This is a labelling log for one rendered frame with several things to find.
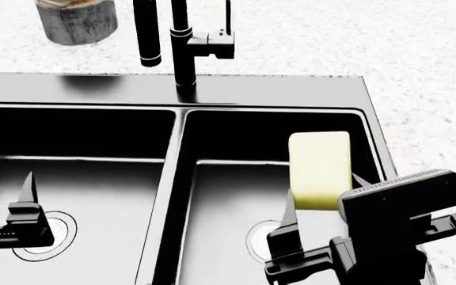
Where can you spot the pale yellow sponge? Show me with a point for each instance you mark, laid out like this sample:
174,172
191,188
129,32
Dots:
319,166

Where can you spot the black double-basin sink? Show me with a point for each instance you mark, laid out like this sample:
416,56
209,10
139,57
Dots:
172,92

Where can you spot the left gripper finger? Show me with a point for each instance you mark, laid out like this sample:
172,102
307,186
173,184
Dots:
30,225

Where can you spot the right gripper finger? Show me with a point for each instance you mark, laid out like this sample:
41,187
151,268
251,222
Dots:
289,237
438,225

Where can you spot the grey stone cylindrical container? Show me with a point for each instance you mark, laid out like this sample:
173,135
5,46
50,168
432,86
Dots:
77,23

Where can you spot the round metal sink drain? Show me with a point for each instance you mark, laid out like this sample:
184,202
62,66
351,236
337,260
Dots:
257,240
65,228

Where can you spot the black kitchen faucet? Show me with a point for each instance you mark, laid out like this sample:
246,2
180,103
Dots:
183,59

